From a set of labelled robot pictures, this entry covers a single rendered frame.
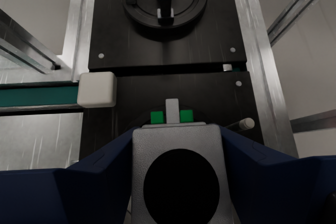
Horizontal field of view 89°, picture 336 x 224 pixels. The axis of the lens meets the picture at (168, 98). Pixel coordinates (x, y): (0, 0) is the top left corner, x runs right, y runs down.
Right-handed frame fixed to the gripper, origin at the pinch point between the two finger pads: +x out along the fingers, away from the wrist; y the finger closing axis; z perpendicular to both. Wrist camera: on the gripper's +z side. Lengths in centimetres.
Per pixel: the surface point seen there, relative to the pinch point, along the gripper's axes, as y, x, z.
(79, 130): 15.0, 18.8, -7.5
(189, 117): -1.6, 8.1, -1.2
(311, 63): -31.7, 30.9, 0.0
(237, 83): -9.7, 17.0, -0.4
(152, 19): 2.0, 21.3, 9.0
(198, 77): -4.4, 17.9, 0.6
